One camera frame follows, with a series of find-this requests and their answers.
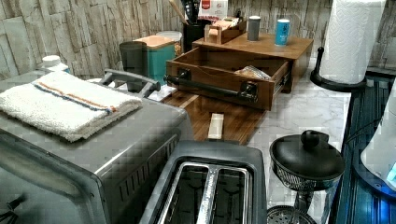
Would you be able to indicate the wooden drawer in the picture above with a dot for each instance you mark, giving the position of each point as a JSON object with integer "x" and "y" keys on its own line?
{"x": 216, "y": 66}

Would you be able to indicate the plastic packet in drawer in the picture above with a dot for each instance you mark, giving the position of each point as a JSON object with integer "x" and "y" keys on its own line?
{"x": 252, "y": 72}

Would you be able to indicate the wooden drawer cabinet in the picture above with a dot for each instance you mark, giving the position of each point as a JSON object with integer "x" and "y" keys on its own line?
{"x": 298, "y": 50}

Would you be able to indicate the wooden cutting board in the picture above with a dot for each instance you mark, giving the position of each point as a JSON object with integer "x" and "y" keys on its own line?
{"x": 216, "y": 119}

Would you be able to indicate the black two-slot toaster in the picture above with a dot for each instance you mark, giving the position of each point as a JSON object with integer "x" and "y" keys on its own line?
{"x": 209, "y": 183}

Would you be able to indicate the teal canister with wooden lid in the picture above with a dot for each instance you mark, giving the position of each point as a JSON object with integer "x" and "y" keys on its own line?
{"x": 160, "y": 50}

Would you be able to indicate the glass jar with white lid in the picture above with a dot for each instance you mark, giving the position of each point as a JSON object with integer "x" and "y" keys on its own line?
{"x": 176, "y": 36}

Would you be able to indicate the black utensil holder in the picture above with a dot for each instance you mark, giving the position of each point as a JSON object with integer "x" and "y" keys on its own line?
{"x": 193, "y": 32}

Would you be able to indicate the dark grey plastic cup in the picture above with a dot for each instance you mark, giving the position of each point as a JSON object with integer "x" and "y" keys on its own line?
{"x": 134, "y": 57}

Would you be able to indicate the small wooden organizer tray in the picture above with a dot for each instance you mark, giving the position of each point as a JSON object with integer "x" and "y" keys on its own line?
{"x": 224, "y": 30}

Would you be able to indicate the white red carton box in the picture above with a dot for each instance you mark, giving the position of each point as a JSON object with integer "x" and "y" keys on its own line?
{"x": 213, "y": 10}

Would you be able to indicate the grey cylindrical shaker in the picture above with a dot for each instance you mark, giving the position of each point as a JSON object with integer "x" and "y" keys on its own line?
{"x": 253, "y": 28}

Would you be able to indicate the stainless steel toaster oven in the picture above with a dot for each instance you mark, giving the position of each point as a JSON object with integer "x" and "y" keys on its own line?
{"x": 104, "y": 179}

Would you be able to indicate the blue cylindrical can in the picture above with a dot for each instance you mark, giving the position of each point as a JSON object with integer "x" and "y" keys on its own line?
{"x": 282, "y": 32}

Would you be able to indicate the black lidded french press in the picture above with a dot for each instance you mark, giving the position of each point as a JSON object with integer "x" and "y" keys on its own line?
{"x": 306, "y": 163}

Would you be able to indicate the white striped folded towel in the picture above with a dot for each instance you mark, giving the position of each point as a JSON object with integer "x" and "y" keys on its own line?
{"x": 66, "y": 105}

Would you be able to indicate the round metal mesh filter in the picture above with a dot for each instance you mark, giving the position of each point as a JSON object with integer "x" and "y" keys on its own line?
{"x": 285, "y": 214}

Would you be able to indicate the black paper towel holder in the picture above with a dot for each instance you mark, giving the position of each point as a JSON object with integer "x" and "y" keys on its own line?
{"x": 332, "y": 85}

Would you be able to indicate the white bottle with cap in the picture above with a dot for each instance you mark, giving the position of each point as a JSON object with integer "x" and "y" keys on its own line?
{"x": 53, "y": 63}

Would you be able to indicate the white paper towel roll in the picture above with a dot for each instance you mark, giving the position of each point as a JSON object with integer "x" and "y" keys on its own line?
{"x": 350, "y": 38}

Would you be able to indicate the black dish drying rack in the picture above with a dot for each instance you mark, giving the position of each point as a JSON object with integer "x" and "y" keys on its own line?
{"x": 358, "y": 199}

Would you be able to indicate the grey toaster oven handle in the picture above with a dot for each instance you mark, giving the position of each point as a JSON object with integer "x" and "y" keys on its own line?
{"x": 142, "y": 85}

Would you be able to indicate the black drawer handle bar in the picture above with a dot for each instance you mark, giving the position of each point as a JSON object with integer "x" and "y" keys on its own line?
{"x": 248, "y": 91}

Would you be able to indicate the wooden spoon handle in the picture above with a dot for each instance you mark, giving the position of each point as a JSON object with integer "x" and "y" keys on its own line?
{"x": 178, "y": 11}

